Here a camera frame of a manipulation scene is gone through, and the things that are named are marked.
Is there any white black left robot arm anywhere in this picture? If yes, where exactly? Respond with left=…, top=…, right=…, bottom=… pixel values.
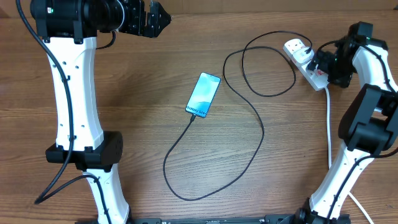
left=30, top=0, right=172, bottom=223

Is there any black USB charging cable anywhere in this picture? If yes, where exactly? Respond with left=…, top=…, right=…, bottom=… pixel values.
left=162, top=30, right=313, bottom=202

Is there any white charger plug adapter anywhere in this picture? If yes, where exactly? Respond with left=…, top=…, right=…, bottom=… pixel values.
left=293, top=47, right=314, bottom=66

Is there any blue Samsung Galaxy smartphone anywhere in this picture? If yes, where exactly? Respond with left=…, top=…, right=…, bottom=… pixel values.
left=185, top=72, right=221, bottom=118

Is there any white power extension strip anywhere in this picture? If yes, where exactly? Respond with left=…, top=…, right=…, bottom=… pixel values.
left=283, top=39, right=329, bottom=91

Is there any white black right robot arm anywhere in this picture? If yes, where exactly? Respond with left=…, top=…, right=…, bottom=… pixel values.
left=283, top=21, right=397, bottom=223

